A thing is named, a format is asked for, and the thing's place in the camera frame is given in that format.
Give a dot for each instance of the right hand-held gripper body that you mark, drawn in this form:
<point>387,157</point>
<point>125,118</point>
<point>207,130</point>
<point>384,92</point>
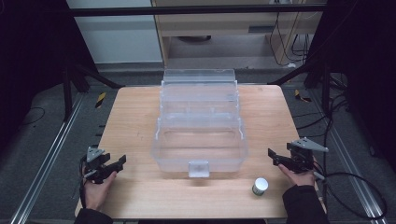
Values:
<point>302,157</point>

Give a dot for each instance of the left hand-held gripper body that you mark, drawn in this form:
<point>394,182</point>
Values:
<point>97,165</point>

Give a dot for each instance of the person's right hand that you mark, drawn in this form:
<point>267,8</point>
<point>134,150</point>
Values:
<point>300,178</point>

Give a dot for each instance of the person's left hand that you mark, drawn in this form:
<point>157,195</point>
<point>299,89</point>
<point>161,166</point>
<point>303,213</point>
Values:
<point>97,194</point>

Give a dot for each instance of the small white jar green label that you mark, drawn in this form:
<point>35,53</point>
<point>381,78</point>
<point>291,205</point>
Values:
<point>260,186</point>

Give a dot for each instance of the yellow black striped tape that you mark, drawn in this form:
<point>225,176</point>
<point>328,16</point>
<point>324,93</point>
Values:
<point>301,96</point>
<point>100,100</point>

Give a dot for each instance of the black metal stand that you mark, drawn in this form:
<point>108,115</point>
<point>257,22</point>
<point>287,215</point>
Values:
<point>325,87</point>
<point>67,93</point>

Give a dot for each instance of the clear plastic tiered storage box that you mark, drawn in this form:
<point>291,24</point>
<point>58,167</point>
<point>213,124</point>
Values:
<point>199,133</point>

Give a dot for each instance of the white cabinet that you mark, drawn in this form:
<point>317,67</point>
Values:
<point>118,40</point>

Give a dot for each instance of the light wooden desk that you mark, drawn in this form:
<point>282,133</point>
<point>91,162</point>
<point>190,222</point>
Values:
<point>224,25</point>

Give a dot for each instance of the black metal crossbar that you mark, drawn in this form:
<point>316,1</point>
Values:
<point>193,10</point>

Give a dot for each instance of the aluminium floor rail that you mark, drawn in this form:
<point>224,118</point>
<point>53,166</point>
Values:
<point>348,155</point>
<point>46,158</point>

